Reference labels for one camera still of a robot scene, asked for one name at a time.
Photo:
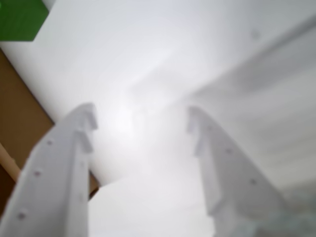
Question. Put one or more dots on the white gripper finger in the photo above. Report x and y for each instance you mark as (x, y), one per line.
(54, 177)
(227, 177)

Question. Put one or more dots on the green cube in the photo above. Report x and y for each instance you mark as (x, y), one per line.
(17, 19)

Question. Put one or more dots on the brown cardboard box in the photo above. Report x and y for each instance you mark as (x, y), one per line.
(14, 111)

